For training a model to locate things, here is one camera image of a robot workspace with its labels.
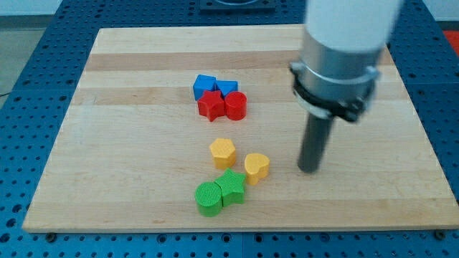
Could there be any red star block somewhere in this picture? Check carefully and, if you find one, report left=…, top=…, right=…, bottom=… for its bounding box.
left=197, top=90, right=225, bottom=122

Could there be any blue cube block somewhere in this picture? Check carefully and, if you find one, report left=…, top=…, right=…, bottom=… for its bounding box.
left=193, top=75, right=216, bottom=100

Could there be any green cylinder block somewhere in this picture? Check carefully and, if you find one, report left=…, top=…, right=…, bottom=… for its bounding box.
left=194, top=181, right=223, bottom=217

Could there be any wooden board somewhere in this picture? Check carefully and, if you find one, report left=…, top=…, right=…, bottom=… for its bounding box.
left=23, top=24, right=458, bottom=233

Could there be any yellow hexagon block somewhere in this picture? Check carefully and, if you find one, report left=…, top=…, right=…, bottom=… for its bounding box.
left=209, top=138, right=236, bottom=170

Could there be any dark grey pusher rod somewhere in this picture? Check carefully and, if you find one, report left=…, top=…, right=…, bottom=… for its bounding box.
left=297, top=114, right=333, bottom=173

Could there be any yellow heart block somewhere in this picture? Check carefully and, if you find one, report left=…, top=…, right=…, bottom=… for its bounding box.
left=244, top=153, right=270, bottom=186

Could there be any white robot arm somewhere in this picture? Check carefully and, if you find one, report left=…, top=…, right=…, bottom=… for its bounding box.
left=290, top=0, right=403, bottom=173

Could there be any red cylinder block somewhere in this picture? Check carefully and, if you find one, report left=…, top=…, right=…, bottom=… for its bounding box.
left=224, top=91, right=247, bottom=120

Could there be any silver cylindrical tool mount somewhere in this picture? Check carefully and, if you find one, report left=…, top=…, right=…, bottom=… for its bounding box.
left=290, top=32, right=381, bottom=123

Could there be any blue triangle block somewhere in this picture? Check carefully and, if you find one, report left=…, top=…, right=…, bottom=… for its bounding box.
left=215, top=80, right=238, bottom=98

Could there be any green star block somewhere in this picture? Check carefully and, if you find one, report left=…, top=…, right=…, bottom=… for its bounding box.
left=214, top=168, right=246, bottom=207

